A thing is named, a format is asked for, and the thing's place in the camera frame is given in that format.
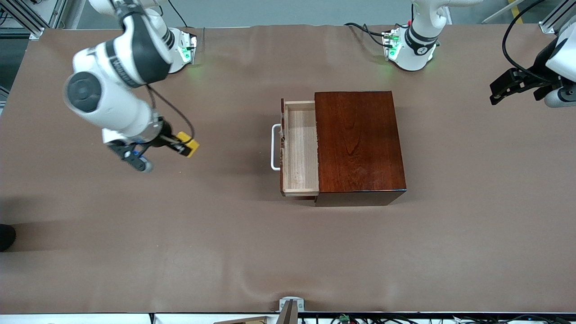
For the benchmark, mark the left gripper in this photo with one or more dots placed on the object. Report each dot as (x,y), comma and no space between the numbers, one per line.
(537,74)

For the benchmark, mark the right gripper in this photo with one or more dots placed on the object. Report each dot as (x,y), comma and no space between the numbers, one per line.
(164,139)

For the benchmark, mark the yellow cube block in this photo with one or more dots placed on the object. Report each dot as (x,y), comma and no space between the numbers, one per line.
(194,147)

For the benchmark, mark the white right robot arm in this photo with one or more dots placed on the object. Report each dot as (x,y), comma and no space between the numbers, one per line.
(112,99)

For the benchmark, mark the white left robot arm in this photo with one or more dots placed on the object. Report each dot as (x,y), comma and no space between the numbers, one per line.
(418,49)

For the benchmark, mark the grey diagonal metal bar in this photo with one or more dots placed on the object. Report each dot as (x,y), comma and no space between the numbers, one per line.
(499,12)

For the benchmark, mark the brown table mat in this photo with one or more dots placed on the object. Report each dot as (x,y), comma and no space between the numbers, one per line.
(202,225)

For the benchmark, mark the dark brown wooden cabinet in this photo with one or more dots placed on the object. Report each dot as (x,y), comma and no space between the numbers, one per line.
(360,144)

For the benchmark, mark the light wooden plank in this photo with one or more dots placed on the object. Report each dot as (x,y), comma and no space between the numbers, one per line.
(243,320)

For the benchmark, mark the black round object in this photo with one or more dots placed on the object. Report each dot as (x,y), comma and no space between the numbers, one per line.
(6,237)

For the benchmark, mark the aluminium frame profile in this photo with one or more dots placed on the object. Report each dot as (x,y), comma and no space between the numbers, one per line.
(36,30)
(551,24)

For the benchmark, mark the grey metal camera mount bracket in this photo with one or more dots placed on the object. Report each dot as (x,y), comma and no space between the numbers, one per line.
(290,306)

